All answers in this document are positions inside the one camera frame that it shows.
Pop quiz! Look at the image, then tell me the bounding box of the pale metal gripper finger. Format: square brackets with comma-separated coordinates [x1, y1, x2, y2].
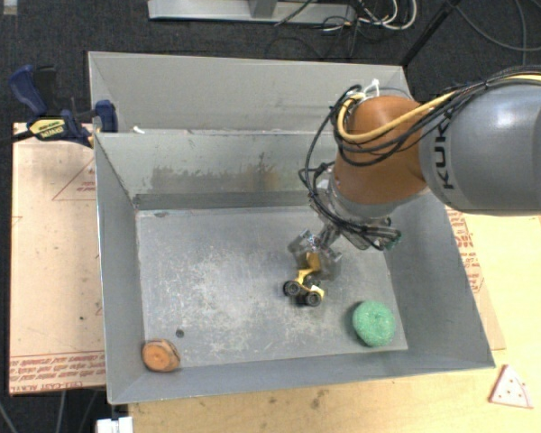
[316, 246, 344, 281]
[287, 228, 316, 266]

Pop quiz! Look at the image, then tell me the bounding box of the yellow toy vehicle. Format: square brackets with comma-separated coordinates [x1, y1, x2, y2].
[282, 250, 326, 309]

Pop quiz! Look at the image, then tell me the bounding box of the green scrubber ball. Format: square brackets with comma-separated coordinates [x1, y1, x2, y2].
[352, 299, 398, 348]

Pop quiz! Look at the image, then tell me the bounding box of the grey metal bin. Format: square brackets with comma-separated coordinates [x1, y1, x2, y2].
[87, 51, 498, 407]

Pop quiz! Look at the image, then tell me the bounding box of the orange wooden disc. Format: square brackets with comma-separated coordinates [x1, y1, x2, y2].
[140, 338, 182, 374]

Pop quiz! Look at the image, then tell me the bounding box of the pink triangular sanding pad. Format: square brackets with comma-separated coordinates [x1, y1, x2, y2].
[487, 364, 536, 410]

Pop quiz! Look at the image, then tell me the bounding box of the brown cardboard board red print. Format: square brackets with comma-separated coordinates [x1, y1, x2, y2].
[7, 121, 508, 397]

